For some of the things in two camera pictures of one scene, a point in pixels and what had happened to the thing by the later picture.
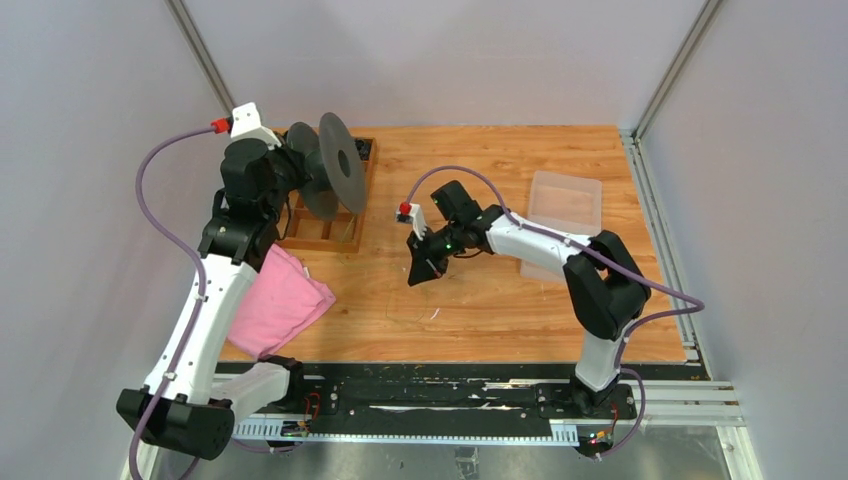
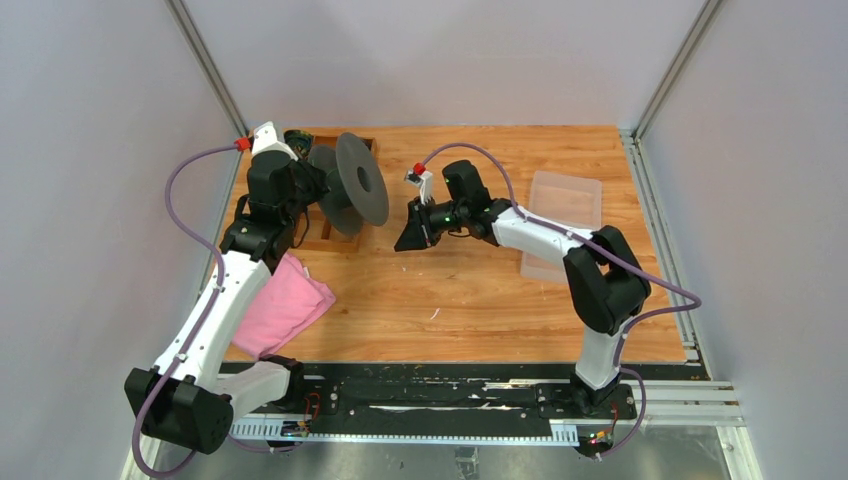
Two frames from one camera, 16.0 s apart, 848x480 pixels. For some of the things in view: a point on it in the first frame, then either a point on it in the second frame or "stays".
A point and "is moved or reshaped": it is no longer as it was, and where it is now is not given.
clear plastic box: [566, 203] stays
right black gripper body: [435, 249] -> [432, 221]
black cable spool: [334, 162] is moved or reshaped
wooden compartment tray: [343, 233] stays
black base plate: [506, 393] stays
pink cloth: [280, 301] stays
